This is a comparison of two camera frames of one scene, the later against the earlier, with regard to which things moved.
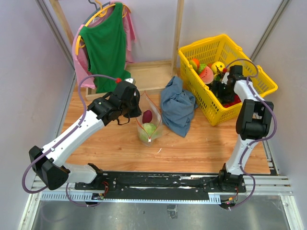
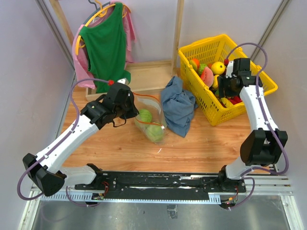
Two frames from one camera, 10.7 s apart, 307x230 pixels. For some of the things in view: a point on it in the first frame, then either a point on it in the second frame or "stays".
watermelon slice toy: x=206 y=75 stays
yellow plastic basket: x=220 y=48 stays
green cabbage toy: x=148 y=132 -> x=155 y=132
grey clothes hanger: x=97 y=10 stays
